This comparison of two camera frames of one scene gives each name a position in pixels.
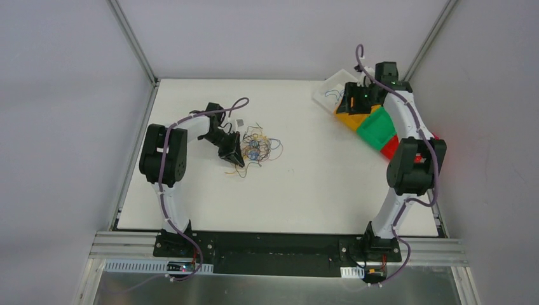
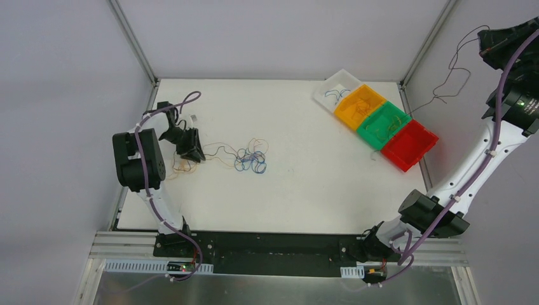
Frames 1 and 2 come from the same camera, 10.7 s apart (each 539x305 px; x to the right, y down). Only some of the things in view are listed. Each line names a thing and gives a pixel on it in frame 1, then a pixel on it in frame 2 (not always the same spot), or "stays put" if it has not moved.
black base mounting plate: [283, 253] stays put
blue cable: [334, 92] stays put
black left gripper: [229, 149] -> [187, 143]
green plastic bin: [378, 129] stays put
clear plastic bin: [331, 92] stays put
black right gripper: [351, 107] -> [493, 43]
